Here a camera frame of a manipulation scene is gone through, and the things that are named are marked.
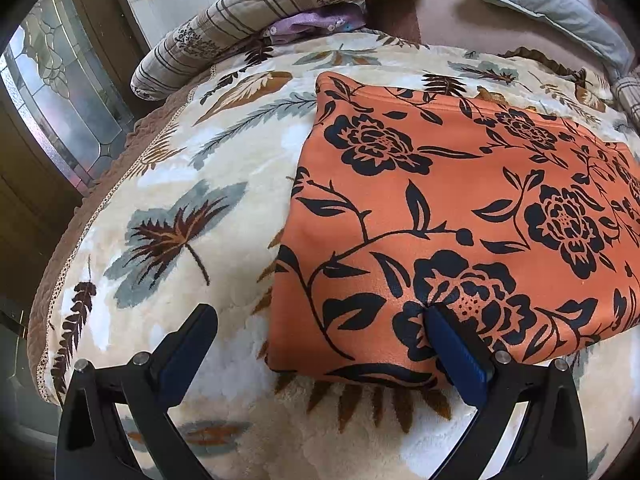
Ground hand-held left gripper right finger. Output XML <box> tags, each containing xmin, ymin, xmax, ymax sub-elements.
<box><xmin>424</xmin><ymin>305</ymin><xmax>590</xmax><ymax>480</ymax></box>

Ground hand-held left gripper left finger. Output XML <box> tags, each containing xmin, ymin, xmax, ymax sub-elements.
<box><xmin>54</xmin><ymin>304</ymin><xmax>219</xmax><ymax>480</ymax></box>

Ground orange floral shirt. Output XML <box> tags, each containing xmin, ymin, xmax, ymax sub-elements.
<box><xmin>265</xmin><ymin>72</ymin><xmax>640</xmax><ymax>392</ymax></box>

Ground leaf print blanket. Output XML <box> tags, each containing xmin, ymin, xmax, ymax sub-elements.
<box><xmin>27</xmin><ymin>30</ymin><xmax>640</xmax><ymax>480</ymax></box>

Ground wooden door with leaded glass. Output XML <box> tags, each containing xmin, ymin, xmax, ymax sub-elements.
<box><xmin>0</xmin><ymin>0</ymin><xmax>151</xmax><ymax>311</ymax></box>

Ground striped floral pillow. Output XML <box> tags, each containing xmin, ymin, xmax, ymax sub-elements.
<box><xmin>612</xmin><ymin>67</ymin><xmax>640</xmax><ymax>128</ymax></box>

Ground brown bed sheet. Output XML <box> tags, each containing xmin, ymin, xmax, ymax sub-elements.
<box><xmin>366</xmin><ymin>0</ymin><xmax>617</xmax><ymax>70</ymax></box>

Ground long striped bolster pillow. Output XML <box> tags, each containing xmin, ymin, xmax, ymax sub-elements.
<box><xmin>131</xmin><ymin>0</ymin><xmax>440</xmax><ymax>102</ymax></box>

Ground purple cloth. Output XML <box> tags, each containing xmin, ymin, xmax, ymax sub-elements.
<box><xmin>264</xmin><ymin>4</ymin><xmax>368</xmax><ymax>45</ymax></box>

